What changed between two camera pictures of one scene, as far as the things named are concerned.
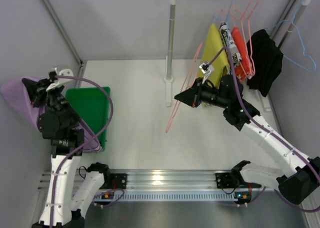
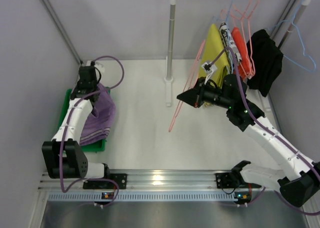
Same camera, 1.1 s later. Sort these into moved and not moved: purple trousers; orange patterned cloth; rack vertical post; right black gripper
Moved: purple trousers
Not moved: right black gripper; orange patterned cloth; rack vertical post
